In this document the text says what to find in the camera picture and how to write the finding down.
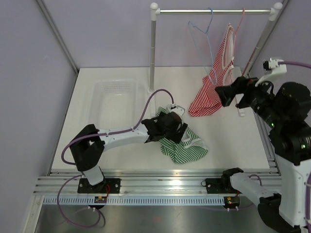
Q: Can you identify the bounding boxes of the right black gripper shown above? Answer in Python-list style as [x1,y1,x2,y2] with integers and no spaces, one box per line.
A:
[215,72,282,126]

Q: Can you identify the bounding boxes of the green striped tank top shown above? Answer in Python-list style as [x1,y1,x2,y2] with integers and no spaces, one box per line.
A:
[150,105,209,165]

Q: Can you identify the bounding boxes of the blue wire hanger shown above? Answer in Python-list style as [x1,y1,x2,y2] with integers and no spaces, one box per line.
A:
[188,8,218,84]

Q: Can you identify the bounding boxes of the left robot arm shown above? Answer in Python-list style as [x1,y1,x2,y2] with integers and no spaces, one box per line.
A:
[69,112,188,193]

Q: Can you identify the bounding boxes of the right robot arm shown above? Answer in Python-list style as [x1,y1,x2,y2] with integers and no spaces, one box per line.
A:
[215,77,311,233]

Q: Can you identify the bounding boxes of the red striped tank top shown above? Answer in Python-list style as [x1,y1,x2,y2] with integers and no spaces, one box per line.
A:
[188,23,234,117]

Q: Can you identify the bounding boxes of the clear plastic basket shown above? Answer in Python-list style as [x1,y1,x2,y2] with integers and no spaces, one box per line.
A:
[87,80,144,130]

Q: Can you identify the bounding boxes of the silver clothes rack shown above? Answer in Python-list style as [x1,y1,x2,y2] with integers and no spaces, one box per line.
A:
[147,2,284,117]

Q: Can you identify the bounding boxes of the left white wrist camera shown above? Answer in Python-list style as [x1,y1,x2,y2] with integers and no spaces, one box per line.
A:
[167,103,185,118]

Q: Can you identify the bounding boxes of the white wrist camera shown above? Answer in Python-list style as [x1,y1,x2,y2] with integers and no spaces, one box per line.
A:
[167,103,185,118]
[255,58,287,87]

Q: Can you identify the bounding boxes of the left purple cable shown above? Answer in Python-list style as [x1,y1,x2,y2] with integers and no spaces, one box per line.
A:
[60,88,175,166]

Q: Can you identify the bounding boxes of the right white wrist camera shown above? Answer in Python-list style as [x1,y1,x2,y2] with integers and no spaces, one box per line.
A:
[255,58,287,87]

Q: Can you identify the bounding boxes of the aluminium mounting rail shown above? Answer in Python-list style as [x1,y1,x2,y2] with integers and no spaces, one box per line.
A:
[33,155,282,195]

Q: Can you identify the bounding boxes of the pink wire hanger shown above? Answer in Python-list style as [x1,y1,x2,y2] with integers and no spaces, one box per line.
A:
[233,7,245,57]

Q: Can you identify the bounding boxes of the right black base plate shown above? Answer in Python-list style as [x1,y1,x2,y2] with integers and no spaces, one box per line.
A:
[205,178,225,194]

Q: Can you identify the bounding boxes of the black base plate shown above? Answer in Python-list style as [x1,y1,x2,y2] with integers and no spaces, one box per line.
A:
[205,178,225,194]
[77,178,121,194]

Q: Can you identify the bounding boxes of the white slotted cable duct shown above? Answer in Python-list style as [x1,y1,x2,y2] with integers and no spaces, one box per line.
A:
[44,196,225,206]

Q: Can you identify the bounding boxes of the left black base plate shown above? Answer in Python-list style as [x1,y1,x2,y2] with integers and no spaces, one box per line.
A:
[77,178,121,194]

